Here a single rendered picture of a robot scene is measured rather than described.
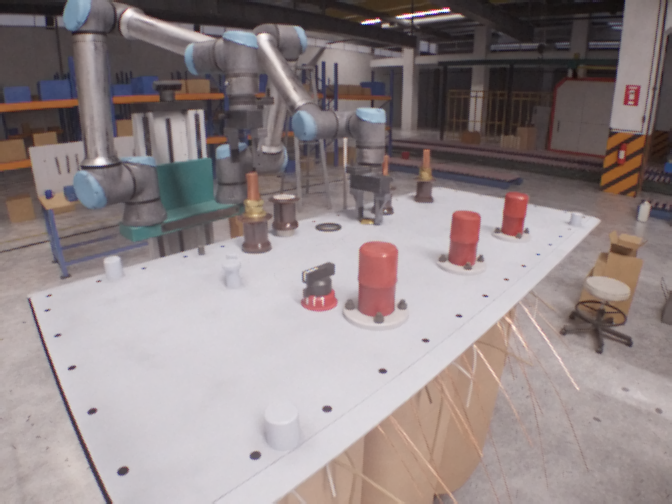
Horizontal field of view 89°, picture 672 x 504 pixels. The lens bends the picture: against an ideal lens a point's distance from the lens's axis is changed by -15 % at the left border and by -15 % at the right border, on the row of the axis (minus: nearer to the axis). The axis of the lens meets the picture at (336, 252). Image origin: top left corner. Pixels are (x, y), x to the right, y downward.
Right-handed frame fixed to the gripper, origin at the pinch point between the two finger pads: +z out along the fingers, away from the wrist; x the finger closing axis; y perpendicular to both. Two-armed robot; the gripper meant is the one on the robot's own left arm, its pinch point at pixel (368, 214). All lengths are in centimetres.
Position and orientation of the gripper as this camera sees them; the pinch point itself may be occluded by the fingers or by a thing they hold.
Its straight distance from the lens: 130.7
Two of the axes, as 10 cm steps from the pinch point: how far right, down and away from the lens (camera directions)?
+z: 0.0, 9.4, 3.5
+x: -7.1, -2.5, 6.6
